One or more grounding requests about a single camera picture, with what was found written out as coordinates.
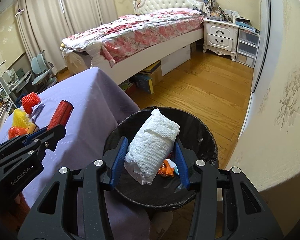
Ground red foam net sleeve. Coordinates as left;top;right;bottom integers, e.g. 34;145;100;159
21;92;41;115

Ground white storage box under bed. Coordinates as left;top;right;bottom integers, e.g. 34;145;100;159
161;45;191;76

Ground white nightstand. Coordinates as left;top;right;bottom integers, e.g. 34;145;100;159
203;19;239;62

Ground light green desk chair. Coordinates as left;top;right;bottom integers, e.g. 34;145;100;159
31;51;57;88

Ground study desk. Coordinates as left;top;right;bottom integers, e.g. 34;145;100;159
0;68;32;95

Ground pink floral bedspread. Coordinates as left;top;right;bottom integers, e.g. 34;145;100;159
60;8;205;67

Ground red plastic bag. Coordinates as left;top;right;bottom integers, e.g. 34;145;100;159
8;126;28;140

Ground white bed with headboard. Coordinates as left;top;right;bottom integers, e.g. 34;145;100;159
62;0;207;84

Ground sliding wardrobe door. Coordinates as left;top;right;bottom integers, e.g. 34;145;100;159
251;0;271;93

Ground white paper towel wad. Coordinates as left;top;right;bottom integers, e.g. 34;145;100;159
124;108;180;185

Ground beige curtains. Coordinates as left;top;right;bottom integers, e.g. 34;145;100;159
14;0;117;74

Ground cardboard box under bed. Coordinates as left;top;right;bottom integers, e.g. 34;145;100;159
132;61;163;94

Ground black trash bin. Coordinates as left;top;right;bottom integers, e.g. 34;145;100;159
103;106;219;211

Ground red black spray can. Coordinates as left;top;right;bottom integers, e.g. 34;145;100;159
47;100;74;130

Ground plastic drawer unit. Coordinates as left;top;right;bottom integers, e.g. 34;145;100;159
236;28;260;68

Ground yellow foam net sleeve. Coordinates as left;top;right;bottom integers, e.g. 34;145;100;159
12;109;32;128

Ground orange plastic wrapper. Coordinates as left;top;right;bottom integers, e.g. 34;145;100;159
158;159;174;177

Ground purple tablecloth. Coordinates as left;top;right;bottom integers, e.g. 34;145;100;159
0;67;151;240

